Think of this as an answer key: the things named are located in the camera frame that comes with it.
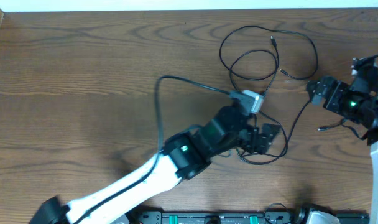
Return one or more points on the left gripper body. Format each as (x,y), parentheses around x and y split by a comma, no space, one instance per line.
(252,140)

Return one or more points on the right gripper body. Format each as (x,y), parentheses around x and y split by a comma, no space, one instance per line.
(337,99)

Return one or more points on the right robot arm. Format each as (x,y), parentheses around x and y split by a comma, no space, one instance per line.
(356,102)

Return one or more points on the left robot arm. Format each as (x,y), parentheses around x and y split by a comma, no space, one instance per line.
(182,157)

